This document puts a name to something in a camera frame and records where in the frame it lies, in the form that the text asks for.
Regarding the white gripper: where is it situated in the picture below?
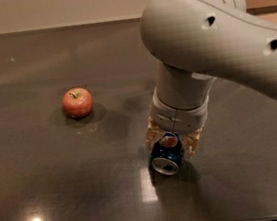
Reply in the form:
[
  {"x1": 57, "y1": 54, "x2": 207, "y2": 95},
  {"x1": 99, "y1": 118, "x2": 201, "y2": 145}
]
[{"x1": 145, "y1": 81, "x2": 209, "y2": 159}]

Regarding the blue pepsi can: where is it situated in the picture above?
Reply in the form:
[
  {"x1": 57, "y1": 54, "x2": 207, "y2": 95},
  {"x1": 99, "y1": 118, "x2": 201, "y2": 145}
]
[{"x1": 150, "y1": 132, "x2": 183, "y2": 175}]

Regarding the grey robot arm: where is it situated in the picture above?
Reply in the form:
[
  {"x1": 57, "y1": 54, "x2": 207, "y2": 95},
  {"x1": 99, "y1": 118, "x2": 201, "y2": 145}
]
[{"x1": 140, "y1": 0, "x2": 277, "y2": 158}]

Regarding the red apple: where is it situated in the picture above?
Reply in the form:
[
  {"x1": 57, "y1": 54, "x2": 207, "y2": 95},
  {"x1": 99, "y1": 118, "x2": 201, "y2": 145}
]
[{"x1": 62, "y1": 87, "x2": 93, "y2": 119}]

